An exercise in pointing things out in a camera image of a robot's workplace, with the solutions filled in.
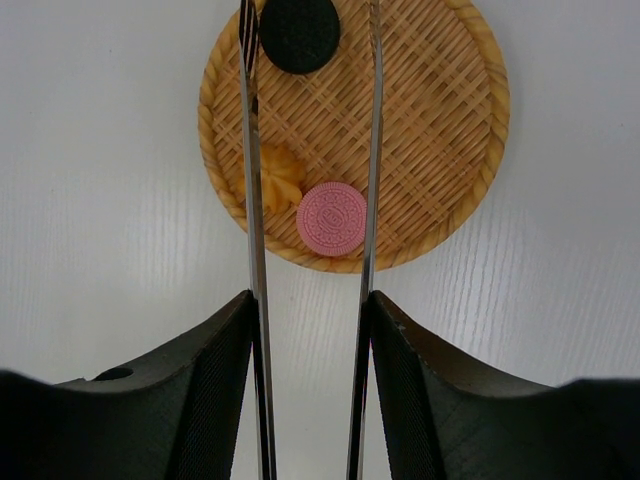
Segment yellow flower cookie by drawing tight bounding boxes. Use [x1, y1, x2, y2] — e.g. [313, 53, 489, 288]
[260, 144, 306, 214]

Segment woven bamboo tray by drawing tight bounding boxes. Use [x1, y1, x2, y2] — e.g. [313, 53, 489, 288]
[197, 0, 511, 274]

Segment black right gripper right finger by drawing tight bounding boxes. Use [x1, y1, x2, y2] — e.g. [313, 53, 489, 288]
[369, 292, 639, 479]

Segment pink round sandwich cookie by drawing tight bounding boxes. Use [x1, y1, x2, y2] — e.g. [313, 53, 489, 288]
[296, 182, 367, 257]

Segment steel tongs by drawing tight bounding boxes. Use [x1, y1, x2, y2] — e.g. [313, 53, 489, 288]
[238, 1, 384, 479]

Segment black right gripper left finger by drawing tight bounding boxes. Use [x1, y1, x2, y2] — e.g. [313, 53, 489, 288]
[1, 291, 254, 479]

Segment black round cookie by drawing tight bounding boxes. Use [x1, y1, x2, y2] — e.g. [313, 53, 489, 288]
[259, 0, 341, 75]

